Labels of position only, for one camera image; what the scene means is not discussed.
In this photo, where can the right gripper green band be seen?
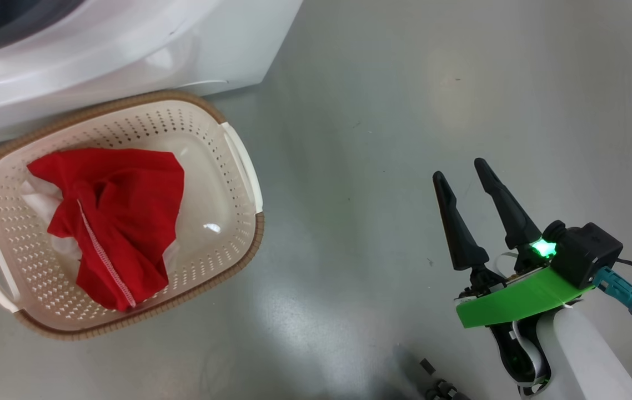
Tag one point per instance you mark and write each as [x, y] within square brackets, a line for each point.
[516, 305]

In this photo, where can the red garment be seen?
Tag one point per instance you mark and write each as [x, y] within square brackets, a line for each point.
[121, 222]

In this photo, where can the white cloth piece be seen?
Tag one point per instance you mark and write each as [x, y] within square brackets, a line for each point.
[44, 203]

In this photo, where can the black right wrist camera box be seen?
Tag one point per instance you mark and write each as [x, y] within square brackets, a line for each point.
[591, 253]

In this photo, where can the white front-load washing machine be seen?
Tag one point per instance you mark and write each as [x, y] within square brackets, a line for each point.
[127, 61]

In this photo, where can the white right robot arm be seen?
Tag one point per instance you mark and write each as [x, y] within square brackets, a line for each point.
[582, 361]

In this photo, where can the cream laundry basket brown rim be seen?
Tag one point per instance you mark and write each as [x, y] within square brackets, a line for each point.
[210, 166]

